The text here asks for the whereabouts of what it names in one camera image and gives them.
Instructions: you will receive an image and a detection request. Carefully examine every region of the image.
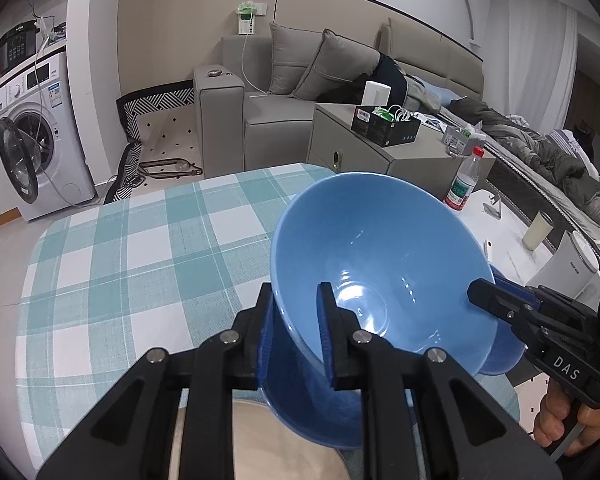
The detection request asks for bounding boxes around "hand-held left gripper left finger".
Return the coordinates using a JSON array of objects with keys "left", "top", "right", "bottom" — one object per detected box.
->
[{"left": 35, "top": 282, "right": 276, "bottom": 480}]

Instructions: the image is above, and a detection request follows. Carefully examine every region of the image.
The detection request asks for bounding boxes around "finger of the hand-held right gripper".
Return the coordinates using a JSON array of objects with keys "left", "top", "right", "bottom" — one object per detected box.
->
[
  {"left": 491, "top": 269, "right": 600, "bottom": 331},
  {"left": 467, "top": 278, "right": 546, "bottom": 341}
]

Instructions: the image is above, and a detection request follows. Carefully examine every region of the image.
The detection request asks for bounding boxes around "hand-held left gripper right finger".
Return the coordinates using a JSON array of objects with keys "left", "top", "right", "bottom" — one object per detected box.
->
[{"left": 316, "top": 281, "right": 563, "bottom": 480}]

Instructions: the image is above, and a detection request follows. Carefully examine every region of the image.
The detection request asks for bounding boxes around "small blue bowl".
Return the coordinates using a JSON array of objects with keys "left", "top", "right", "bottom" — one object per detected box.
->
[
  {"left": 269, "top": 171, "right": 499, "bottom": 378},
  {"left": 477, "top": 260, "right": 525, "bottom": 377}
]

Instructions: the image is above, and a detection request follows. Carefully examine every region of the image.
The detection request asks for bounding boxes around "large blue bowl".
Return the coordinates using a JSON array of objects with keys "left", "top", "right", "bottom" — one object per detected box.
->
[{"left": 257, "top": 305, "right": 368, "bottom": 450}]

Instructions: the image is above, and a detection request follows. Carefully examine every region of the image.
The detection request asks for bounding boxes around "cream round plate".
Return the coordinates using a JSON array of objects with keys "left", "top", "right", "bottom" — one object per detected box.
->
[{"left": 170, "top": 395, "right": 351, "bottom": 480}]

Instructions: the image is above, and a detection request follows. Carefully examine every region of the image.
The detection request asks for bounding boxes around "person's right hand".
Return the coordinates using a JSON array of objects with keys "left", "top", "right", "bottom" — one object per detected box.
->
[{"left": 534, "top": 381, "right": 600, "bottom": 453}]

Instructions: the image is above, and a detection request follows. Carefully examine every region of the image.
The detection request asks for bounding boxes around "white marble side table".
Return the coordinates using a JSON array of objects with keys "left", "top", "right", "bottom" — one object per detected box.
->
[{"left": 457, "top": 187, "right": 600, "bottom": 436}]

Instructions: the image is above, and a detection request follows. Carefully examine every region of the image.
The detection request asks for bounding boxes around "beige cup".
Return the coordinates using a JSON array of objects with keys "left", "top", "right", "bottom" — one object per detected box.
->
[{"left": 524, "top": 210, "right": 556, "bottom": 251}]

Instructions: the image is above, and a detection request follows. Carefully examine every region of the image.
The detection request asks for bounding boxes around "clear plastic water bottle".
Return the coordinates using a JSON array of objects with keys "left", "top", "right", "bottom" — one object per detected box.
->
[{"left": 443, "top": 146, "right": 485, "bottom": 211}]

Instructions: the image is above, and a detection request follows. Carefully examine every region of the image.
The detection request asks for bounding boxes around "bed with grey duvet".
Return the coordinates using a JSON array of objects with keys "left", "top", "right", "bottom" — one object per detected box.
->
[{"left": 430, "top": 85, "right": 600, "bottom": 261}]

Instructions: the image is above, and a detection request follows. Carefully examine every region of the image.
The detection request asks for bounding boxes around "small white carton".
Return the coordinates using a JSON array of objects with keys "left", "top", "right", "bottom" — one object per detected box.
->
[{"left": 442, "top": 125, "right": 486, "bottom": 156}]

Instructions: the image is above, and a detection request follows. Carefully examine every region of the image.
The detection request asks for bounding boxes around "teal checkered tablecloth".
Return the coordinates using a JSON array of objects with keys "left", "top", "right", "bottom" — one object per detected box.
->
[{"left": 15, "top": 162, "right": 523, "bottom": 480}]

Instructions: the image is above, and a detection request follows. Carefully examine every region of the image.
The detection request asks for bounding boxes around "black cardboard box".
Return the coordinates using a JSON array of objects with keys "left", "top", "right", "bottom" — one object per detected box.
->
[{"left": 351, "top": 106, "right": 422, "bottom": 148}]

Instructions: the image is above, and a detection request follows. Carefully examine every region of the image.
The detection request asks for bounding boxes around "thin metal hanger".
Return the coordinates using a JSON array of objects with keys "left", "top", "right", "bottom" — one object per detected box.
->
[{"left": 139, "top": 157, "right": 203, "bottom": 178}]

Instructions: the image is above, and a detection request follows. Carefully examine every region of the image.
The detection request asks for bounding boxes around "grey nightstand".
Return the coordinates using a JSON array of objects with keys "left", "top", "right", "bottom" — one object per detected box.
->
[{"left": 307, "top": 102, "right": 496, "bottom": 196}]

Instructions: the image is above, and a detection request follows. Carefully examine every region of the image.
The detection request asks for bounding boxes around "grey sofa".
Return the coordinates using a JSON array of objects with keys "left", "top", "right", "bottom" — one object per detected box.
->
[{"left": 192, "top": 22, "right": 486, "bottom": 181}]

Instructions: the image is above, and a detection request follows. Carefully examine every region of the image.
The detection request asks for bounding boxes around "white square box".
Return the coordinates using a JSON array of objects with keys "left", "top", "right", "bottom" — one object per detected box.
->
[{"left": 364, "top": 80, "right": 393, "bottom": 111}]

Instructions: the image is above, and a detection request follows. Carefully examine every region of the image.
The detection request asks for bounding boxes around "grey curtain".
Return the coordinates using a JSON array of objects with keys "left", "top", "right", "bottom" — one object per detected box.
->
[{"left": 500, "top": 0, "right": 581, "bottom": 131}]

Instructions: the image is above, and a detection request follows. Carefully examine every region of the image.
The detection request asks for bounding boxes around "dark clothing pile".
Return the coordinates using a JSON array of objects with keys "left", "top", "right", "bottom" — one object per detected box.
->
[{"left": 320, "top": 52, "right": 411, "bottom": 111}]

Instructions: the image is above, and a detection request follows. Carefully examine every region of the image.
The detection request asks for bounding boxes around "grey sofa cushion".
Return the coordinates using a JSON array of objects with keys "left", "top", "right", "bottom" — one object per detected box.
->
[
  {"left": 290, "top": 29, "right": 381, "bottom": 101},
  {"left": 269, "top": 22, "right": 326, "bottom": 96}
]

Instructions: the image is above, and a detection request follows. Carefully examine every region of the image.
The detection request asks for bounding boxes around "white washing machine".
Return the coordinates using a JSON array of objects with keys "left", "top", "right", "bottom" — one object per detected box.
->
[{"left": 0, "top": 40, "right": 98, "bottom": 223}]

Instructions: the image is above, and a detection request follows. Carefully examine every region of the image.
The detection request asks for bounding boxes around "black pressure cooker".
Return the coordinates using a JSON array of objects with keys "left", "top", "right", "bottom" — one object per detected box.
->
[{"left": 0, "top": 20, "right": 40, "bottom": 73}]

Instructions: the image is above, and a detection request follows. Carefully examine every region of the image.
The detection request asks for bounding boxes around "white charging cable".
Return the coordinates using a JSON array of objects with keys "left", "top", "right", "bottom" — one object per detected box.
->
[{"left": 240, "top": 32, "right": 268, "bottom": 98}]

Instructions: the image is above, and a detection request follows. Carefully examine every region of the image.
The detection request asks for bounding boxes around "wall outlet with green charger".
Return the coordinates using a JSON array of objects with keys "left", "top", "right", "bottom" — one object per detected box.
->
[{"left": 234, "top": 0, "right": 268, "bottom": 36}]

